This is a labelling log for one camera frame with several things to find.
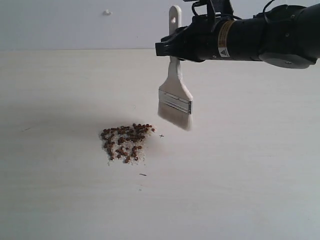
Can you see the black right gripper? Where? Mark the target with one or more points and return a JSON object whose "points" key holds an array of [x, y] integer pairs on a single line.
{"points": [[211, 24]]}

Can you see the white paint brush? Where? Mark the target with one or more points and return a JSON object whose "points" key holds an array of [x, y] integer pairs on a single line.
{"points": [[175, 102]]}

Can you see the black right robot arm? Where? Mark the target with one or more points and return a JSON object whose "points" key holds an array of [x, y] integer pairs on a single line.
{"points": [[286, 36]]}

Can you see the red beans and rice pile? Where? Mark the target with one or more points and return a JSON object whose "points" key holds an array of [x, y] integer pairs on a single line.
{"points": [[126, 143]]}

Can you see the small white wall hook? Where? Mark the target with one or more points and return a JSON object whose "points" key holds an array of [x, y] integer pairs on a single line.
{"points": [[107, 12]]}

